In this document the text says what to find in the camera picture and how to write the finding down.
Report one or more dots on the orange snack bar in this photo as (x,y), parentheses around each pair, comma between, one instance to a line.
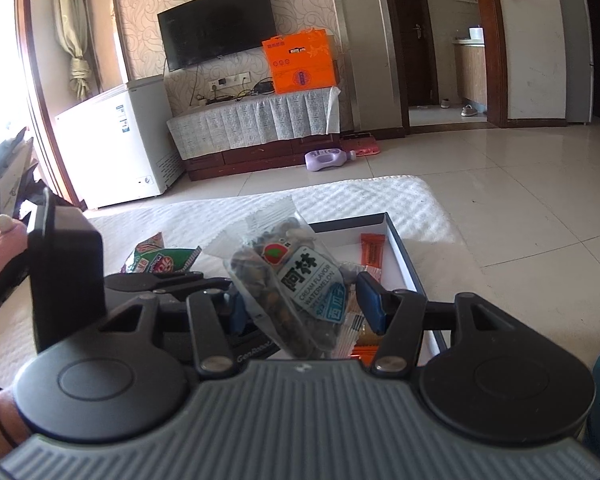
(372,255)

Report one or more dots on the beige curtain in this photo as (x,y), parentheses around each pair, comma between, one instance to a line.
(77,25)

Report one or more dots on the orange cardboard box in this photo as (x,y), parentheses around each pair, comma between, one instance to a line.
(300,62)

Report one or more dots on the white chest freezer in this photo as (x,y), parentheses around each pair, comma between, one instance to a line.
(120,150)

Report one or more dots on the grey box white inside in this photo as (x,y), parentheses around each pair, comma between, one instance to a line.
(340,247)

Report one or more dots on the wall socket row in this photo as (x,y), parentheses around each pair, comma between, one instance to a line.
(230,80)

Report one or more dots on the white lace cabinet cloth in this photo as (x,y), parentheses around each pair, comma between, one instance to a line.
(250,122)

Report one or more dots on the white pot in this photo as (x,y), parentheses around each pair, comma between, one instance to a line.
(475,33)

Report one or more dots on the silver refrigerator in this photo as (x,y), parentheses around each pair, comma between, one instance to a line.
(575,55)

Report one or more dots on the dark wooden television cabinet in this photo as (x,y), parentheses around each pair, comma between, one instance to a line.
(260,157)

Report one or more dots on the small orange white packet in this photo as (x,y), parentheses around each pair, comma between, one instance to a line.
(355,327)

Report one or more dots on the green snack bag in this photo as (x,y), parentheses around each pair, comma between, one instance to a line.
(160,260)

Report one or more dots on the pink fuzzy sock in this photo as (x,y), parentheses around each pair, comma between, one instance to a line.
(0,265)

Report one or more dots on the wooden kitchen cabinet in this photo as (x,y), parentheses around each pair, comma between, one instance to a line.
(472,75)

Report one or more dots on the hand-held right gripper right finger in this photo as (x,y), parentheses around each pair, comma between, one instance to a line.
(370,305)

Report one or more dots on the clear seed packet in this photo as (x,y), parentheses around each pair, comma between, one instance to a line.
(290,285)

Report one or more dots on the black set-top box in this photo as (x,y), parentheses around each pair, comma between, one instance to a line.
(265,87)

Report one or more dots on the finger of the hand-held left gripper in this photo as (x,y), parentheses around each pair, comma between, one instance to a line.
(200,290)
(145,281)

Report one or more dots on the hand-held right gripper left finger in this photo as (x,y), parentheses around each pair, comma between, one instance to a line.
(236,322)

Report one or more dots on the red flat scale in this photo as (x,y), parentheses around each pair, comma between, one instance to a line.
(365,147)

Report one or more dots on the black flat television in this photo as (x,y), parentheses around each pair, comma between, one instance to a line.
(215,25)

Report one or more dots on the purple detergent bottle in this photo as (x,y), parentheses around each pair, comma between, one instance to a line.
(327,160)

